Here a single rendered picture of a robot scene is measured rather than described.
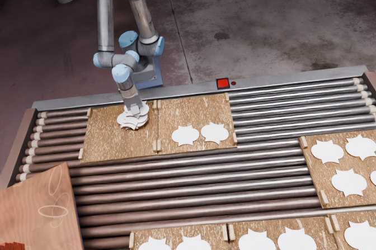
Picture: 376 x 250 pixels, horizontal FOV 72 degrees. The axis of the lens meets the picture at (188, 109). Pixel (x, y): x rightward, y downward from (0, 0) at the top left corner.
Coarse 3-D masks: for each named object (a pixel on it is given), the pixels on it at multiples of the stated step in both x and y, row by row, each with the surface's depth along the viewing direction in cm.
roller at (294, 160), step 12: (300, 156) 127; (168, 168) 131; (180, 168) 129; (192, 168) 129; (204, 168) 128; (216, 168) 128; (228, 168) 127; (240, 168) 127; (252, 168) 127; (72, 180) 131; (84, 180) 131; (96, 180) 130; (108, 180) 130; (120, 180) 130; (132, 180) 131
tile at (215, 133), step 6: (204, 126) 139; (210, 126) 139; (216, 126) 138; (222, 126) 138; (204, 132) 137; (210, 132) 137; (216, 132) 136; (222, 132) 136; (210, 138) 134; (216, 138) 134; (222, 138) 134
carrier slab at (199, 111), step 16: (208, 96) 152; (224, 96) 151; (160, 112) 149; (176, 112) 147; (192, 112) 146; (208, 112) 145; (224, 112) 144; (160, 128) 142; (176, 128) 141; (192, 128) 140; (224, 128) 138; (176, 144) 136; (192, 144) 135; (208, 144) 134; (224, 144) 133
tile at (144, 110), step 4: (144, 104) 144; (124, 108) 144; (140, 108) 143; (144, 108) 142; (148, 108) 142; (128, 112) 142; (140, 112) 141; (144, 112) 141; (128, 116) 141; (132, 116) 141; (136, 116) 140
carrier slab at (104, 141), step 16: (96, 112) 153; (112, 112) 152; (96, 128) 147; (112, 128) 146; (144, 128) 143; (96, 144) 140; (112, 144) 139; (128, 144) 138; (144, 144) 137; (96, 160) 135; (112, 160) 135
